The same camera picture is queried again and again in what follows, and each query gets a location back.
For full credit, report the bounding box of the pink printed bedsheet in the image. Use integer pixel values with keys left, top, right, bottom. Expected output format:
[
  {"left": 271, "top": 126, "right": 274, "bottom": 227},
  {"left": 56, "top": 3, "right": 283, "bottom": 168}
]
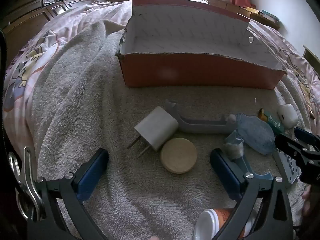
[{"left": 2, "top": 0, "right": 320, "bottom": 120}]

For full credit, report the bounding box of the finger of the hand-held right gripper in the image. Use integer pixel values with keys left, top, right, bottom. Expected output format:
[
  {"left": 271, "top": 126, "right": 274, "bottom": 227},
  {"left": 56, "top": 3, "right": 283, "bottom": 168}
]
[
  {"left": 294, "top": 127, "right": 320, "bottom": 146},
  {"left": 274, "top": 133, "right": 313, "bottom": 161}
]

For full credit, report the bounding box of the red cardboard box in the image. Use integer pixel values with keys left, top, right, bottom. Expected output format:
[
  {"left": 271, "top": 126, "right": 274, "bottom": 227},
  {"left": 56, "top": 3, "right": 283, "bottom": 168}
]
[{"left": 115, "top": 0, "right": 287, "bottom": 90}]

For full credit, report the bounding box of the grey plate with holes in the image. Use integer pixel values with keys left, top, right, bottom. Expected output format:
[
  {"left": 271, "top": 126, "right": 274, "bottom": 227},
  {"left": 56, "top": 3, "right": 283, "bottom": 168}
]
[{"left": 272, "top": 148, "right": 302, "bottom": 188}]

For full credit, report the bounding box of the wooden frame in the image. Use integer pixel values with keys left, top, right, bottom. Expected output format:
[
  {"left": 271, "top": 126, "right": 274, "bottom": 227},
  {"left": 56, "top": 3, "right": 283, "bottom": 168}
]
[{"left": 302, "top": 45, "right": 320, "bottom": 65}]

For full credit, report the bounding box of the dark wooden headboard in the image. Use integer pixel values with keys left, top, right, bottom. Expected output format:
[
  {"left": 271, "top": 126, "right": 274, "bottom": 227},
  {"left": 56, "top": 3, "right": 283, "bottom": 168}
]
[{"left": 2, "top": 0, "right": 98, "bottom": 65}]

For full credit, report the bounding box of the white fluffy ball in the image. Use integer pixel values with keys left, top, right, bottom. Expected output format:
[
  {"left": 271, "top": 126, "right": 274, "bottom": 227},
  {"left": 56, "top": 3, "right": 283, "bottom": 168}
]
[{"left": 224, "top": 141, "right": 244, "bottom": 159}]

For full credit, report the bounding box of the round wooden disc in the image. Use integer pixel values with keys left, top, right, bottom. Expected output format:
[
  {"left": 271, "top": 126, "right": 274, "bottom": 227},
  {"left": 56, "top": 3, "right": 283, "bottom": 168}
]
[{"left": 160, "top": 137, "right": 198, "bottom": 174}]

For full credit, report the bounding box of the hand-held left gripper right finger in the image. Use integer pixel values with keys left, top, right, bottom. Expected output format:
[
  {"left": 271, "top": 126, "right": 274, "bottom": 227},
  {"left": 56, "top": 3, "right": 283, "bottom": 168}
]
[{"left": 210, "top": 149, "right": 293, "bottom": 240}]

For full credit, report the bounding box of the metal clip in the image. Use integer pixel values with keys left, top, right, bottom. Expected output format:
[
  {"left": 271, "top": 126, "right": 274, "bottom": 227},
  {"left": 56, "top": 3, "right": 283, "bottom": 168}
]
[{"left": 9, "top": 146, "right": 42, "bottom": 220}]

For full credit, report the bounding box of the person's right hand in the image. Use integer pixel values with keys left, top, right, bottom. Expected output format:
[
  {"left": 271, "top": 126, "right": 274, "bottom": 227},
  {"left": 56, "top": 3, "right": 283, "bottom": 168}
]
[{"left": 301, "top": 185, "right": 315, "bottom": 218}]

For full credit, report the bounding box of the white earbuds case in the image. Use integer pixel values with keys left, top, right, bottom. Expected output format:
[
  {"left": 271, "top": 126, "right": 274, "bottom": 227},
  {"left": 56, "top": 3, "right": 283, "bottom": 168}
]
[{"left": 277, "top": 104, "right": 299, "bottom": 130}]

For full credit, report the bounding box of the blue teardrop-shaped case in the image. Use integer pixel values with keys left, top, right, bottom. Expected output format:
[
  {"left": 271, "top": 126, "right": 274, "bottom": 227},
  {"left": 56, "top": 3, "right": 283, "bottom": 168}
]
[{"left": 235, "top": 99, "right": 276, "bottom": 155}]

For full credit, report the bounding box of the white charger plug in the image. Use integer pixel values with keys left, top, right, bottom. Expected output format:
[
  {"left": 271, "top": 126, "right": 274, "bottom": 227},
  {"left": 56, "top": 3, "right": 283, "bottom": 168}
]
[{"left": 127, "top": 106, "right": 179, "bottom": 158}]

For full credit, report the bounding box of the orange and white cup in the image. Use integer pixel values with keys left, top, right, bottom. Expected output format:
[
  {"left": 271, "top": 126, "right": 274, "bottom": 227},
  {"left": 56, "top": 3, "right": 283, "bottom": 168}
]
[{"left": 193, "top": 208, "right": 258, "bottom": 240}]

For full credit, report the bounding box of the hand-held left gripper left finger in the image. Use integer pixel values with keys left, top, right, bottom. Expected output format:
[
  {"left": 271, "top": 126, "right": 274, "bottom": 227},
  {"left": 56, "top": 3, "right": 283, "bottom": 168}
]
[{"left": 27, "top": 148, "right": 110, "bottom": 240}]

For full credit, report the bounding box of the green printed pack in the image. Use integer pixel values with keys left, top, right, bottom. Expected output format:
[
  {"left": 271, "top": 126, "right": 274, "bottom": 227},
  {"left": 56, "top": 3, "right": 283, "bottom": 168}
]
[{"left": 259, "top": 108, "right": 285, "bottom": 134}]

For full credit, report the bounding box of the grey plastic handle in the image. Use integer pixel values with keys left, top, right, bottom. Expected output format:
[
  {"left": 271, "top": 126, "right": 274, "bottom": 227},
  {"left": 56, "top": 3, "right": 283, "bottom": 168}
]
[{"left": 164, "top": 99, "right": 237, "bottom": 134}]

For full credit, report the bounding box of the beige towel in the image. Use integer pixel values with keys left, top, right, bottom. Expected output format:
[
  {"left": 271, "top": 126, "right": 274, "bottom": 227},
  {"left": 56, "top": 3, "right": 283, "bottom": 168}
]
[{"left": 30, "top": 21, "right": 313, "bottom": 240}]

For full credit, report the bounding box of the green book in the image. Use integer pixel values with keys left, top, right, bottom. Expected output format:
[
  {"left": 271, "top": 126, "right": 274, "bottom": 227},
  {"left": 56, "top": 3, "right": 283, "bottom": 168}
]
[{"left": 261, "top": 10, "right": 280, "bottom": 22}]

